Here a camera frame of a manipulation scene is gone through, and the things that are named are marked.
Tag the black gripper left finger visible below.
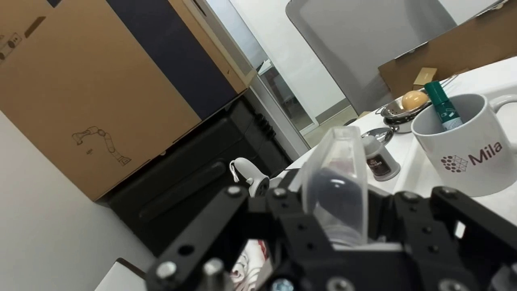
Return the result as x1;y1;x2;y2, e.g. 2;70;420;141
144;185;325;291

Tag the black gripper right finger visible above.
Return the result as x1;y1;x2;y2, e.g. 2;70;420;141
376;185;517;291

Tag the black cabinet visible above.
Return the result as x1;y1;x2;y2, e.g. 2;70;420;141
99;96;296;258

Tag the white Mila mug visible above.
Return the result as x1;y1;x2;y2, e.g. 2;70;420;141
410;93;517;199

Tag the small grey cup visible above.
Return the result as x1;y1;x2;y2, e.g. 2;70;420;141
360;127;402;183

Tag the green marker pen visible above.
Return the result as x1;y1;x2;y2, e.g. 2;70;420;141
423;80;465;132

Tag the beige egg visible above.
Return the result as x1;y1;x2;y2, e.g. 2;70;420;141
401;89;431;112

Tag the large cardboard box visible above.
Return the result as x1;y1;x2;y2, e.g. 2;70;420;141
0;0;255;203

